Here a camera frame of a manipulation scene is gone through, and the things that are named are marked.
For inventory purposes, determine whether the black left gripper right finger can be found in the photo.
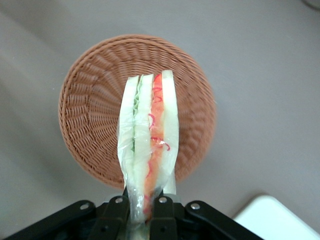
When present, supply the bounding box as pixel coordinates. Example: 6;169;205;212
149;196;179;240

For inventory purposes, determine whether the triangle sandwich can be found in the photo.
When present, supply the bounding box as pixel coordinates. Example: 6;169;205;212
116;69;180;240

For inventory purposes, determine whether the beige plastic serving tray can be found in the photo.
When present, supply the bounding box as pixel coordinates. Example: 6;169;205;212
233;194;320;240

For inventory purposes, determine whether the round brown wicker basket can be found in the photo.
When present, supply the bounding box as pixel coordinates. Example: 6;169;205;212
57;34;217;190

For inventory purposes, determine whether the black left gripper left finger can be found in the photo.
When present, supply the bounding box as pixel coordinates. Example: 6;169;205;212
87;195;131;240

